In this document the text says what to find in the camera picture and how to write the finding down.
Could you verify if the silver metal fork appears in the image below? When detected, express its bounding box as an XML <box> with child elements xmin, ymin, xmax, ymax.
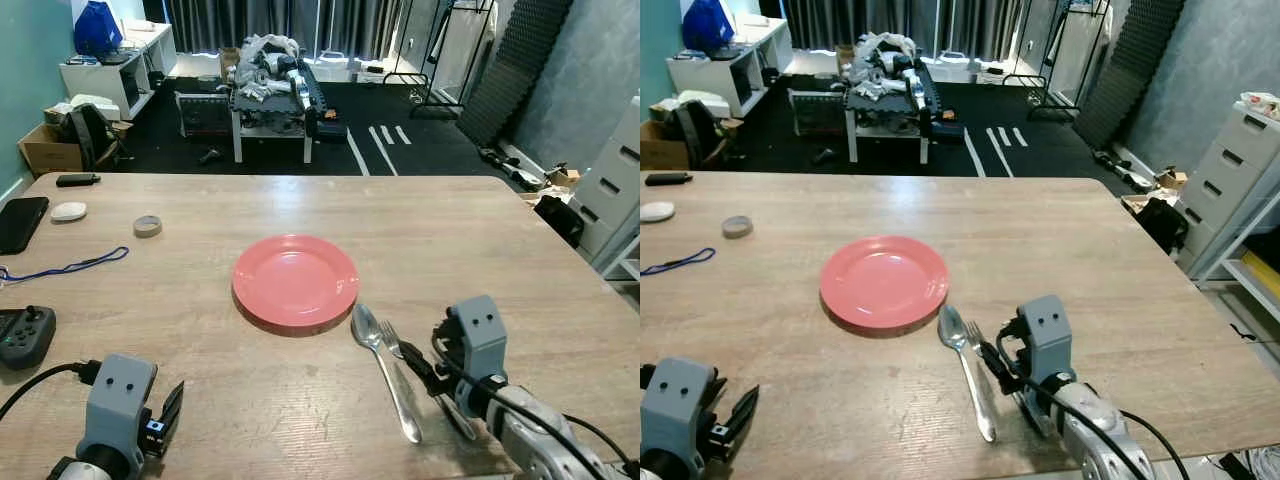
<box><xmin>963</xmin><ymin>320</ymin><xmax>1043</xmax><ymax>439</ymax></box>
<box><xmin>378</xmin><ymin>319</ymin><xmax>480</xmax><ymax>442</ymax></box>

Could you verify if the silver metal spoon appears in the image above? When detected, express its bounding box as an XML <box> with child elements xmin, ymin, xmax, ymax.
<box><xmin>936</xmin><ymin>304</ymin><xmax>999</xmax><ymax>444</ymax></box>
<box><xmin>350</xmin><ymin>303</ymin><xmax>424</xmax><ymax>445</ymax></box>

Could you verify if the pink round plate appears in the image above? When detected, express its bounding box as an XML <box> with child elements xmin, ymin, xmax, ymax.
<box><xmin>819</xmin><ymin>236</ymin><xmax>950</xmax><ymax>330</ymax></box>
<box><xmin>231</xmin><ymin>234</ymin><xmax>360</xmax><ymax>329</ymax></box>

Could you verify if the black bag on floor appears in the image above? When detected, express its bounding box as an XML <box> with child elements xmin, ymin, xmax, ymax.
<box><xmin>532</xmin><ymin>193</ymin><xmax>587</xmax><ymax>250</ymax></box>
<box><xmin>1134</xmin><ymin>196</ymin><xmax>1192</xmax><ymax>257</ymax></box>

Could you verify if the black game controller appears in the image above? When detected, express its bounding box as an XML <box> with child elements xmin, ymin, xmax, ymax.
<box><xmin>0</xmin><ymin>305</ymin><xmax>58</xmax><ymax>372</ymax></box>

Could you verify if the white drawer cabinet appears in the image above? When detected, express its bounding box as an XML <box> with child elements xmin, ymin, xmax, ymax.
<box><xmin>1177</xmin><ymin>99</ymin><xmax>1280</xmax><ymax>282</ymax></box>
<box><xmin>569</xmin><ymin>94</ymin><xmax>641</xmax><ymax>277</ymax></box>

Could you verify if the black smartphone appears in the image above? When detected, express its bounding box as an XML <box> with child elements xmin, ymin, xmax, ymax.
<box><xmin>0</xmin><ymin>196</ymin><xmax>50</xmax><ymax>256</ymax></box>

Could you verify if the white metal storage rack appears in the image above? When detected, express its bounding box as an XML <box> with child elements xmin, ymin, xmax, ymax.
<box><xmin>1194</xmin><ymin>198</ymin><xmax>1280</xmax><ymax>323</ymax></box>

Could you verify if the white cluttered work table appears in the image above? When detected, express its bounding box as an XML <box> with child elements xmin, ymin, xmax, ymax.
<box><xmin>229</xmin><ymin>34</ymin><xmax>348</xmax><ymax>165</ymax></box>
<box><xmin>844</xmin><ymin>31</ymin><xmax>967</xmax><ymax>167</ymax></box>

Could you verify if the brown cardboard box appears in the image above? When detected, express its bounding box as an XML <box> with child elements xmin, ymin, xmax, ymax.
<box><xmin>17</xmin><ymin>121</ymin><xmax>87</xmax><ymax>178</ymax></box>
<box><xmin>640</xmin><ymin>119</ymin><xmax>693</xmax><ymax>172</ymax></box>

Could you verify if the black backpack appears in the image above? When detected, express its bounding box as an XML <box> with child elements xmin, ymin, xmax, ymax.
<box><xmin>674</xmin><ymin>99</ymin><xmax>733</xmax><ymax>170</ymax></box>
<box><xmin>61</xmin><ymin>102</ymin><xmax>121</xmax><ymax>172</ymax></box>

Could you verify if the black clothes rack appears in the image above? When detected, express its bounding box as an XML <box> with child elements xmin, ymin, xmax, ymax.
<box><xmin>999</xmin><ymin>0</ymin><xmax>1113</xmax><ymax>122</ymax></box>
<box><xmin>382</xmin><ymin>0</ymin><xmax>499</xmax><ymax>120</ymax></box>

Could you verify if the dark acoustic foam panel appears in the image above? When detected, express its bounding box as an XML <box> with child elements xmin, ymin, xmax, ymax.
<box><xmin>456</xmin><ymin>0</ymin><xmax>577</xmax><ymax>150</ymax></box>
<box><xmin>1071</xmin><ymin>0</ymin><xmax>1187</xmax><ymax>152</ymax></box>

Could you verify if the black plastic crate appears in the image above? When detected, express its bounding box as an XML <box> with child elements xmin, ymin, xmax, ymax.
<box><xmin>789</xmin><ymin>89</ymin><xmax>850</xmax><ymax>137</ymax></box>
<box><xmin>176</xmin><ymin>91</ymin><xmax>235</xmax><ymax>138</ymax></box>

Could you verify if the dark grey curtain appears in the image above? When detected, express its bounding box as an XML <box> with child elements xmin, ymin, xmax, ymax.
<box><xmin>164</xmin><ymin>0</ymin><xmax>422</xmax><ymax>57</ymax></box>
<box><xmin>779</xmin><ymin>0</ymin><xmax>1042</xmax><ymax>53</ymax></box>

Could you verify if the white shelf unit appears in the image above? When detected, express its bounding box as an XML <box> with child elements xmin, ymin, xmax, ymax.
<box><xmin>59</xmin><ymin>21</ymin><xmax>179</xmax><ymax>122</ymax></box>
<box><xmin>666</xmin><ymin>17</ymin><xmax>794</xmax><ymax>120</ymax></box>

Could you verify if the blue bag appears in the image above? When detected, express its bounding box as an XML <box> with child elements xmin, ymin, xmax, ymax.
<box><xmin>73</xmin><ymin>0</ymin><xmax>124</xmax><ymax>57</ymax></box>
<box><xmin>681</xmin><ymin>0</ymin><xmax>735</xmax><ymax>54</ymax></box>

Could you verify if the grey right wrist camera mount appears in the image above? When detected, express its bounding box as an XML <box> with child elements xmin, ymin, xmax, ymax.
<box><xmin>1017</xmin><ymin>294</ymin><xmax>1077</xmax><ymax>389</ymax></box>
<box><xmin>446</xmin><ymin>295</ymin><xmax>510</xmax><ymax>418</ymax></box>

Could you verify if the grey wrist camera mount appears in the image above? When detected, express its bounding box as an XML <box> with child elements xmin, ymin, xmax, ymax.
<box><xmin>640</xmin><ymin>357</ymin><xmax>717</xmax><ymax>477</ymax></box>
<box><xmin>77</xmin><ymin>352</ymin><xmax>159</xmax><ymax>473</ymax></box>
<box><xmin>1017</xmin><ymin>294</ymin><xmax>1077</xmax><ymax>389</ymax></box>
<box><xmin>446</xmin><ymin>295</ymin><xmax>510</xmax><ymax>418</ymax></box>

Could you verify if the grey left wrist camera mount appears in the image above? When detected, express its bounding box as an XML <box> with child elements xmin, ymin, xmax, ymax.
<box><xmin>77</xmin><ymin>352</ymin><xmax>159</xmax><ymax>473</ymax></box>
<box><xmin>640</xmin><ymin>357</ymin><xmax>717</xmax><ymax>477</ymax></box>

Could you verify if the blue lanyard cord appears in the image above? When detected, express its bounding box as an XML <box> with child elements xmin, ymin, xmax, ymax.
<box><xmin>0</xmin><ymin>246</ymin><xmax>131</xmax><ymax>285</ymax></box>
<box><xmin>640</xmin><ymin>247</ymin><xmax>718</xmax><ymax>278</ymax></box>

